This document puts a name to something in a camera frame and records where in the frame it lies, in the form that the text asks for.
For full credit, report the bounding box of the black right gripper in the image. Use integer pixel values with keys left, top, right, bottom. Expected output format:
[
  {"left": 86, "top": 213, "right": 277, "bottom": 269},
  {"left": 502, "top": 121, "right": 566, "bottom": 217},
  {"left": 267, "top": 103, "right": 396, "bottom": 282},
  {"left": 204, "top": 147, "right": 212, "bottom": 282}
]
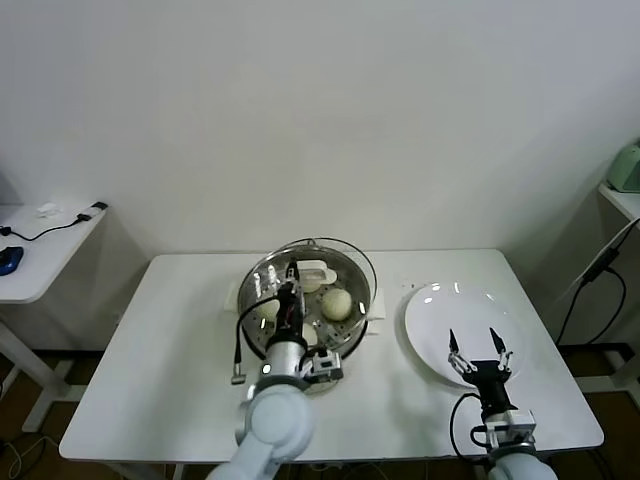
[{"left": 447, "top": 327, "right": 517, "bottom": 415}]

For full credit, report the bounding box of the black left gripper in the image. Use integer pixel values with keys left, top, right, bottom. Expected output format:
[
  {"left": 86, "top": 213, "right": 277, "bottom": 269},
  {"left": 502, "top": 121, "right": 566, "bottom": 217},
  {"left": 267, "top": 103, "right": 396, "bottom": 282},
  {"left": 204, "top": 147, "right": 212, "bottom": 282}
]
[{"left": 276, "top": 258, "right": 307, "bottom": 342}]

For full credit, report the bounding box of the round glass pot lid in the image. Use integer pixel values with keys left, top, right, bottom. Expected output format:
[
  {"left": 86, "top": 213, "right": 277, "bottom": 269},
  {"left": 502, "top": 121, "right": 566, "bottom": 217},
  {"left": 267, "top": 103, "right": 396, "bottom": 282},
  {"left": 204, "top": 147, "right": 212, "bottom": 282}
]
[{"left": 252, "top": 236, "right": 379, "bottom": 326}]

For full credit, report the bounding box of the perforated steel steamer basket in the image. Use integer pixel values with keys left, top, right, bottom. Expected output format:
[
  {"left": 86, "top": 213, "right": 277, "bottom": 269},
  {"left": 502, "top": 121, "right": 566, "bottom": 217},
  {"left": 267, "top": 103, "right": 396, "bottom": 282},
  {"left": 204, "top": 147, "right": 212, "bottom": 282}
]
[{"left": 224, "top": 247, "right": 389, "bottom": 364}]

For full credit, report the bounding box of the round white plate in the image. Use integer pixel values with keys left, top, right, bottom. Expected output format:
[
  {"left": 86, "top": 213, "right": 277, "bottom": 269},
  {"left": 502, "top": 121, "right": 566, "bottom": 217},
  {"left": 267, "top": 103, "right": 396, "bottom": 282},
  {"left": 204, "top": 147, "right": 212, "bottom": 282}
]
[{"left": 403, "top": 282, "right": 530, "bottom": 389}]

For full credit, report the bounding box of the white shelf table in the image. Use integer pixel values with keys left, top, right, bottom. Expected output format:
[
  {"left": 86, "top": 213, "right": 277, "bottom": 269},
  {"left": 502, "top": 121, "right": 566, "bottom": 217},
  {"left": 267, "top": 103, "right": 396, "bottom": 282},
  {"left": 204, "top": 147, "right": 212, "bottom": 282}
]
[{"left": 598, "top": 182, "right": 640, "bottom": 396}]

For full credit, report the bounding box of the mint green appliance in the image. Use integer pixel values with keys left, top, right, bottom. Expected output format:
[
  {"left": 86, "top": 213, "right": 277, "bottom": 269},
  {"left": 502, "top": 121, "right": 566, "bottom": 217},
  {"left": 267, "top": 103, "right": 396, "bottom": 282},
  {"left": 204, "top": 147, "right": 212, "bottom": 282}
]
[{"left": 607, "top": 142, "right": 640, "bottom": 195}]

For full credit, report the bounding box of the white side desk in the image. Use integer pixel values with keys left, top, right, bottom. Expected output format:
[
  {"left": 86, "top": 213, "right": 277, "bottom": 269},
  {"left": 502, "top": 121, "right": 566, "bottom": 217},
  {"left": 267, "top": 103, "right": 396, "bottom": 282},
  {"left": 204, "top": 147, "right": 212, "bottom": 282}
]
[{"left": 0, "top": 202, "right": 119, "bottom": 434}]

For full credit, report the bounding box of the blue computer mouse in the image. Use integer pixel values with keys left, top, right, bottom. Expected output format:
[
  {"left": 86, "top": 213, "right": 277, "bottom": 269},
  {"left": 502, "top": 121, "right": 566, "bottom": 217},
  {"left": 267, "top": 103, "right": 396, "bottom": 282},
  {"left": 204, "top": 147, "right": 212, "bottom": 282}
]
[{"left": 0, "top": 245, "right": 25, "bottom": 276}]

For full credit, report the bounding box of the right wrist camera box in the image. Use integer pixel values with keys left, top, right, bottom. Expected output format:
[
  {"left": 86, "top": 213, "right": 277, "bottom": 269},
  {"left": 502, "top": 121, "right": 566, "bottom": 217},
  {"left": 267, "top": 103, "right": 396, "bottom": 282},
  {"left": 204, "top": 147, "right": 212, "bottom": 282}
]
[{"left": 482, "top": 409, "right": 536, "bottom": 447}]

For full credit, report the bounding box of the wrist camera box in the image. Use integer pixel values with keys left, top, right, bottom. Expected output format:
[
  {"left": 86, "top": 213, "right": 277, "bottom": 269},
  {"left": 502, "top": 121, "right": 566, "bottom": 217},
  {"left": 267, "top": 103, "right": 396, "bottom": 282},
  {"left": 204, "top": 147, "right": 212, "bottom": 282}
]
[
  {"left": 482, "top": 409, "right": 536, "bottom": 447},
  {"left": 302, "top": 348, "right": 345, "bottom": 387}
]

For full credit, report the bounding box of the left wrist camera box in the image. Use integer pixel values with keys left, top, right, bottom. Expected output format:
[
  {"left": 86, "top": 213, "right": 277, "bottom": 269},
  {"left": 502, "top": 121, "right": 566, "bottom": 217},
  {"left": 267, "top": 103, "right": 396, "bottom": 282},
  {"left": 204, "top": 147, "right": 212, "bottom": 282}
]
[{"left": 302, "top": 348, "right": 345, "bottom": 387}]

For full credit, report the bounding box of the black power adapter cable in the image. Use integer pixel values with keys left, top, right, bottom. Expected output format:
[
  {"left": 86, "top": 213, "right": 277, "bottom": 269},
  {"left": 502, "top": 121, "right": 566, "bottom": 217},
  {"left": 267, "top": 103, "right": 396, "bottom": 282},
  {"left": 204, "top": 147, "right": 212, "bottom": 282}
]
[{"left": 554, "top": 247, "right": 627, "bottom": 347}]

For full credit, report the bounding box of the black cable with connector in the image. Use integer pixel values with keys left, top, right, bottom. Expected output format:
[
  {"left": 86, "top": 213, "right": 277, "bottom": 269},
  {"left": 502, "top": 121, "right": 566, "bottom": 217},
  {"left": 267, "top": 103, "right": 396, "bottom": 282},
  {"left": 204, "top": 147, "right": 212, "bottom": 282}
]
[{"left": 0, "top": 200, "right": 109, "bottom": 242}]

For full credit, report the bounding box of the white floor cable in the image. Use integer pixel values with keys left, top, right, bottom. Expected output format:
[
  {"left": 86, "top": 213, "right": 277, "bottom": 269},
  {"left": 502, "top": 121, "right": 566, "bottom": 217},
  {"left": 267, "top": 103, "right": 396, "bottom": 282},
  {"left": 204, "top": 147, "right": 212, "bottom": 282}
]
[{"left": 0, "top": 434, "right": 56, "bottom": 480}]

